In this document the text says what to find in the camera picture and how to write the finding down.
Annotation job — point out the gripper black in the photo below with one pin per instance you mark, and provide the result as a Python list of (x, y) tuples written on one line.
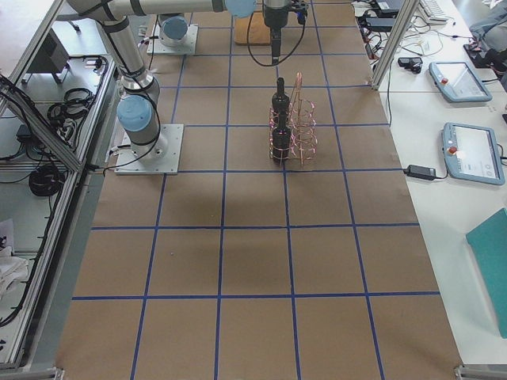
[(273, 17)]

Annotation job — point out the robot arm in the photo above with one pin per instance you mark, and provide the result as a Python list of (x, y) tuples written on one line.
[(112, 18), (173, 28)]

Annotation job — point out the wooden tray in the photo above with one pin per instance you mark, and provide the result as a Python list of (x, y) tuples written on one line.
[(255, 31)]

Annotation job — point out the dark wine bottle right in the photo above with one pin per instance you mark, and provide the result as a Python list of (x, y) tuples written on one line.
[(280, 100)]

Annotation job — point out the dark wine bottle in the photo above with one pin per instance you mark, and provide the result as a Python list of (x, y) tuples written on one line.
[(280, 100), (281, 139)]

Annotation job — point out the dark wine bottle left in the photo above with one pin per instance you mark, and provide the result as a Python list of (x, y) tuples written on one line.
[(281, 139)]

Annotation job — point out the upper teach pendant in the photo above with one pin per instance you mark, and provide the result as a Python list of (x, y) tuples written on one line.
[(458, 82)]

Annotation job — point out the teach pendant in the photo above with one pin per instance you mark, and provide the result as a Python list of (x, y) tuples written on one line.
[(458, 82), (471, 154)]

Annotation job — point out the black power brick on table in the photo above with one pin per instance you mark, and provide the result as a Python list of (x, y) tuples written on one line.
[(420, 172)]

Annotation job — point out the lower teach pendant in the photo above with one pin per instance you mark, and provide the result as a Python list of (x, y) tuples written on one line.
[(471, 154)]

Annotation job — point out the teal board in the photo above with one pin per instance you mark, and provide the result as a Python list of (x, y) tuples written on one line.
[(488, 242)]

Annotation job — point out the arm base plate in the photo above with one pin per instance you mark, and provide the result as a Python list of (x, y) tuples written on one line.
[(166, 46), (160, 157)]

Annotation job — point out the copper wire bottle basket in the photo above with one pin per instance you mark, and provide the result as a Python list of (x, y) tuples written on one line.
[(302, 124)]

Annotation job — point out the aluminium frame post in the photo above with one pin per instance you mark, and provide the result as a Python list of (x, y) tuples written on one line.
[(397, 32)]

